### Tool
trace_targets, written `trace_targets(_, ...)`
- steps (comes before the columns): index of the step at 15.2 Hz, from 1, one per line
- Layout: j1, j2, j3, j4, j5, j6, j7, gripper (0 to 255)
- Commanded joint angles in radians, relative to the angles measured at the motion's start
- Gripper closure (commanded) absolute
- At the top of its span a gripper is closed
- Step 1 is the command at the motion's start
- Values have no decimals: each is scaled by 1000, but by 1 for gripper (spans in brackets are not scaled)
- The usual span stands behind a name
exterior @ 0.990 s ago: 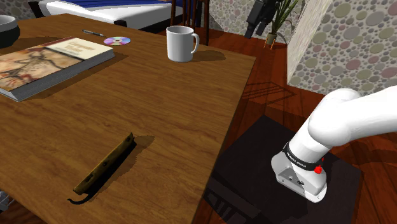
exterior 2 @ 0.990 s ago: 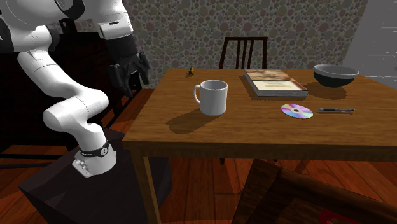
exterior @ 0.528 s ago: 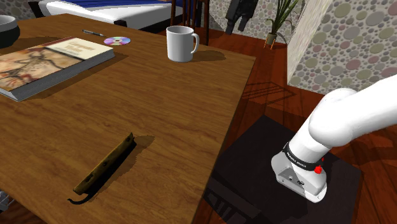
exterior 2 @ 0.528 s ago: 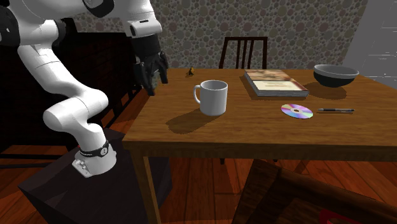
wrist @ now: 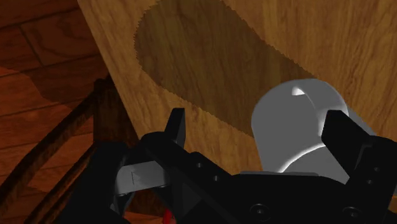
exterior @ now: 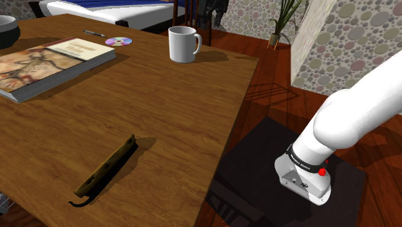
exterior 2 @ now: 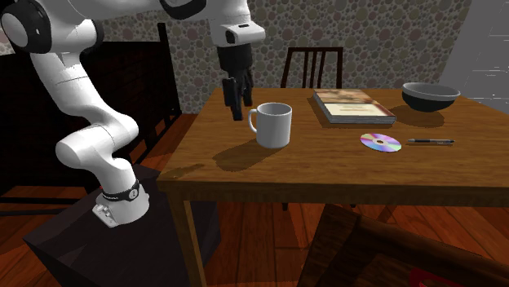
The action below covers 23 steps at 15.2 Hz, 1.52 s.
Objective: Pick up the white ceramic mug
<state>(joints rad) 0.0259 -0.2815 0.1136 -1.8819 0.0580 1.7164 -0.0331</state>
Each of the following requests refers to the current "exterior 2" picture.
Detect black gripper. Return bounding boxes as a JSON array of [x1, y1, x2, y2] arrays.
[[216, 42, 255, 121]]

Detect white mug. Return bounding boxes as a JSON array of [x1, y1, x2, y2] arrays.
[[247, 102, 294, 150]]

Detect dark slatted wooden chair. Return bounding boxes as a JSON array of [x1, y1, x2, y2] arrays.
[[279, 46, 357, 212]]

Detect wooden table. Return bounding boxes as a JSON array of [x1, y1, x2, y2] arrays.
[[156, 86, 509, 287]]

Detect thick book with brown cover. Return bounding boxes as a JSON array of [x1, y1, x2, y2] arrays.
[[312, 88, 398, 126]]

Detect shiny compact disc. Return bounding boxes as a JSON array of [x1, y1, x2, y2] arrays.
[[359, 132, 403, 154]]

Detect black bowl with grey inside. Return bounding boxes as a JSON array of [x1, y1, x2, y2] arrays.
[[401, 82, 462, 113]]

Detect black pen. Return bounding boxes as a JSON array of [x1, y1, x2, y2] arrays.
[[406, 137, 456, 146]]

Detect dark robot stand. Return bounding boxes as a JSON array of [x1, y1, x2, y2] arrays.
[[22, 164, 222, 287]]

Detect dark wooden chair, red seat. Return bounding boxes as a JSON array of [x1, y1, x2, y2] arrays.
[[295, 202, 509, 287]]

